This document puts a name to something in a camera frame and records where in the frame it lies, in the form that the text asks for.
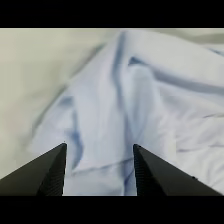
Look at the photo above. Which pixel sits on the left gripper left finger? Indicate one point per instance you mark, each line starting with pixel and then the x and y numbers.
pixel 43 176

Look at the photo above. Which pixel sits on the light blue shirt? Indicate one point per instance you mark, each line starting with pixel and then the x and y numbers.
pixel 140 110

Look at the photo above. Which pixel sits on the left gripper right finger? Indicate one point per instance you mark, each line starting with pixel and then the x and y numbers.
pixel 160 178

